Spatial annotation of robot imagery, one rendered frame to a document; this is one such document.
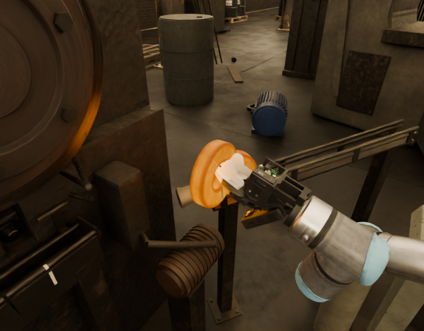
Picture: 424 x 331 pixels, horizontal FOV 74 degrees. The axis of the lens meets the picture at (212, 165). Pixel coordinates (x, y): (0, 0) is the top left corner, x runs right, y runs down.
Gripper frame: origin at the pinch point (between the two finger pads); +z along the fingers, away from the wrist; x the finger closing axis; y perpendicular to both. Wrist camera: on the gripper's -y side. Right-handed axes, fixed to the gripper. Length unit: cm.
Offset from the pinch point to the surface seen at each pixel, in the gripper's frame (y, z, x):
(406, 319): -38, -67, -31
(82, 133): 4.7, 21.2, 18.0
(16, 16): 26.8, 19.9, 26.4
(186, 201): -20.2, 6.3, -2.8
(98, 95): 10.5, 22.9, 12.9
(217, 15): -154, 399, -662
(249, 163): -9.8, -1.8, -19.8
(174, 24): -47, 165, -189
